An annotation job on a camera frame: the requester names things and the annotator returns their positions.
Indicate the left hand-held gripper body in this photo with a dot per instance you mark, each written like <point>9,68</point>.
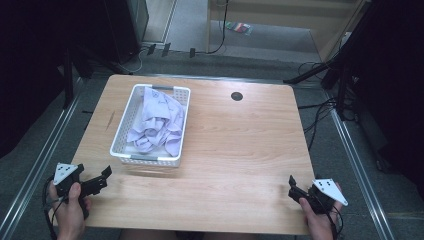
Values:
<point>63,173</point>

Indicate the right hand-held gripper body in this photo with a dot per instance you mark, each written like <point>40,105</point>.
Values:
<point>328,191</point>

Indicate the person's right hand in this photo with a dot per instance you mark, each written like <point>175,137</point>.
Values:
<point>320,225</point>

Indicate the person's left hand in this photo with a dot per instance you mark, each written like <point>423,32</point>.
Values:
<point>70,213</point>

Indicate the white plastic basket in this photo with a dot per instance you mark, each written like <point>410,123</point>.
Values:
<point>128,113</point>

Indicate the lavender cloth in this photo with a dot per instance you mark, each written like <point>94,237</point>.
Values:
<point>160,116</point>

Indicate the black round table grommet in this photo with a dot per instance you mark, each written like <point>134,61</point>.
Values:
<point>237,96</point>

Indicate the black slanted stand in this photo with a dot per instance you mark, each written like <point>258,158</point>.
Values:
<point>336,50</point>

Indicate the black cabinet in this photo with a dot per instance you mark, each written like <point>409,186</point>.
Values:
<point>126,26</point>

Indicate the colourful packet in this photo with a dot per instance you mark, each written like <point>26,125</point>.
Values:
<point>238,28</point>

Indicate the light wooden shelf unit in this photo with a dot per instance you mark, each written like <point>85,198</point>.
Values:
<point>333,20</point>

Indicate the metal floor rail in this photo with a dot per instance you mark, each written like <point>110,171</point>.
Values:
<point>36,173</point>
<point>360,170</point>

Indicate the black upright post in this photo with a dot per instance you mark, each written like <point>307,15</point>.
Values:
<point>68,80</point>

